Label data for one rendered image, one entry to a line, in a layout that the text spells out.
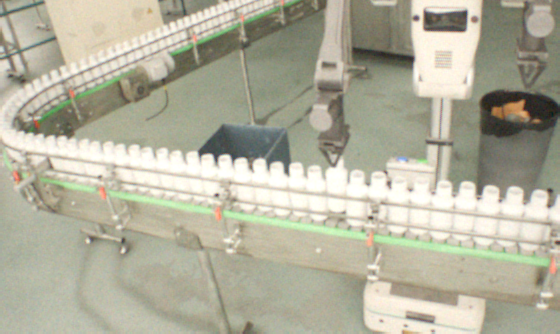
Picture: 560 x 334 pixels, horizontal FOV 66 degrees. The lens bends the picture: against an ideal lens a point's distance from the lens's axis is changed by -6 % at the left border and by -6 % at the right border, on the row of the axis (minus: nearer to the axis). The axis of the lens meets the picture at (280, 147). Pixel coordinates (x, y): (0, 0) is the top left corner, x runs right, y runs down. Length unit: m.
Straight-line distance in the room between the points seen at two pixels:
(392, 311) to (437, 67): 1.07
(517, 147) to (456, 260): 1.54
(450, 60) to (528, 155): 1.27
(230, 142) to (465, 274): 1.22
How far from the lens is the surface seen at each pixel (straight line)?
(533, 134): 2.76
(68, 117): 2.71
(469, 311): 2.13
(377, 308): 2.15
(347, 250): 1.37
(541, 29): 1.11
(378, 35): 5.10
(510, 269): 1.34
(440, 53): 1.67
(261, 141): 2.05
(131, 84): 2.74
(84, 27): 5.25
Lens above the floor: 1.89
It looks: 31 degrees down
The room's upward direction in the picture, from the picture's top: 8 degrees counter-clockwise
